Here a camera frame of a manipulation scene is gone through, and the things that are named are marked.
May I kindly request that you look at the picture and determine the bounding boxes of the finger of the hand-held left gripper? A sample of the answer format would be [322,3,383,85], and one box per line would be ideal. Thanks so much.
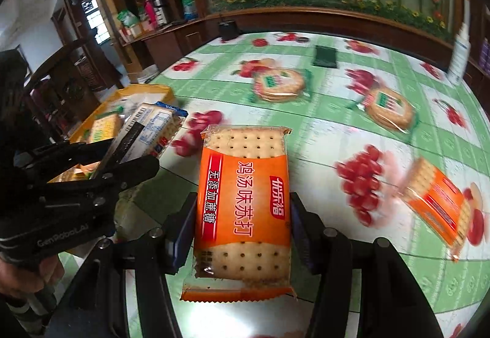
[15,123,143,174]
[46,156,159,204]

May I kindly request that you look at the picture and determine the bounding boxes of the blue white cracker packet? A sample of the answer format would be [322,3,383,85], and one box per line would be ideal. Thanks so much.
[115,101,188,160]

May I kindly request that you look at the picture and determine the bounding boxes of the person's left forearm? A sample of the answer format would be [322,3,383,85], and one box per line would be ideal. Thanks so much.
[8,284,58,336]

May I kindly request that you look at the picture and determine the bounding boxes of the yellow cardboard box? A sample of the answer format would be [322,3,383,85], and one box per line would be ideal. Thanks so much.
[50,84,175,185]

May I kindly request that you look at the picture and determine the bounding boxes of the orange cracker packet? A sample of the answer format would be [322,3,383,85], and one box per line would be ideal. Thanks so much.
[180,124,297,302]
[398,158,473,262]

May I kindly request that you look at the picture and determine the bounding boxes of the green white can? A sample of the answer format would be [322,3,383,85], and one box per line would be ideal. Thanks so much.
[181,0,199,21]

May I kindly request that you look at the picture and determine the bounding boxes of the yellow green cracker packet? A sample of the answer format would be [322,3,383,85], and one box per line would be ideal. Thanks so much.
[86,112,123,143]

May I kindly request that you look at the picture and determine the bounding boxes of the small black box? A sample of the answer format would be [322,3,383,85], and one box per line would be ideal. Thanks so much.
[218,19,240,40]

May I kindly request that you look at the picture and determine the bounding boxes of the white spray bottle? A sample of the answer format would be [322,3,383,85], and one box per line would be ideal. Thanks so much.
[447,22,471,86]

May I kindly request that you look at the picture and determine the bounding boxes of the black thermos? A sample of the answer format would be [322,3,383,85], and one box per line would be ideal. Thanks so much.
[151,0,169,26]

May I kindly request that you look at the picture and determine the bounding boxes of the person's left hand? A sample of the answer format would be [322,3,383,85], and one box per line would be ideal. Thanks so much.
[0,252,66,300]

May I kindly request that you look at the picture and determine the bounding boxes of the flat black pouch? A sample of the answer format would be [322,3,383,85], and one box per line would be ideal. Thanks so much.
[312,45,338,68]

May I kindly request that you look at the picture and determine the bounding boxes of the dark wooden chair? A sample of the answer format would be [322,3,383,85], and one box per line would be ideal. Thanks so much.
[23,39,123,139]

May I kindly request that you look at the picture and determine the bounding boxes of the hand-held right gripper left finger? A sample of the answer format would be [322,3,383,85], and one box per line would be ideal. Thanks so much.
[46,192,198,338]

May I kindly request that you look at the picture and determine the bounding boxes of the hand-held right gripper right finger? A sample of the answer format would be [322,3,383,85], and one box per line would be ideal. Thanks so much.
[289,192,445,338]

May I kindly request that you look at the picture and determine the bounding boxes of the green white bag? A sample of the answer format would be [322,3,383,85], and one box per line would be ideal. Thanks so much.
[117,10,140,30]

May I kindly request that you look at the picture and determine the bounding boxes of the round cookie packet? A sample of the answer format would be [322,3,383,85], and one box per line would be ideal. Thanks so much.
[358,87,420,134]
[251,68,312,103]

